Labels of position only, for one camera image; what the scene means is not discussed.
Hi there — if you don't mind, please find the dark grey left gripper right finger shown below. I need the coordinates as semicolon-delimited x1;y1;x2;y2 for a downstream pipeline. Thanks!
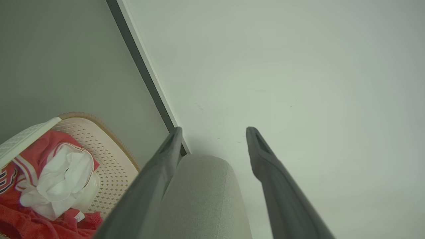
246;126;336;239

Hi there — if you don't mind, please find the red and white jersey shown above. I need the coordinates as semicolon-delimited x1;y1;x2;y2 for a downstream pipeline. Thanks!
0;130;103;239

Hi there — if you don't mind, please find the dark grey baseboard strip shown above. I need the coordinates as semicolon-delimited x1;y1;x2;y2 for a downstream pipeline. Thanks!
106;0;192;156

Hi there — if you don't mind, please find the cream perforated plastic laundry basket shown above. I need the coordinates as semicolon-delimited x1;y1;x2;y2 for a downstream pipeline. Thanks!
0;112;141;239

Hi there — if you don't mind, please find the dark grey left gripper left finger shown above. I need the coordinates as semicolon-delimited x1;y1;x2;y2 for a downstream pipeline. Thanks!
93;126;183;239

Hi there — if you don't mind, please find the white garment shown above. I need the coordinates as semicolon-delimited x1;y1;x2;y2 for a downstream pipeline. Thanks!
19;143;100;221

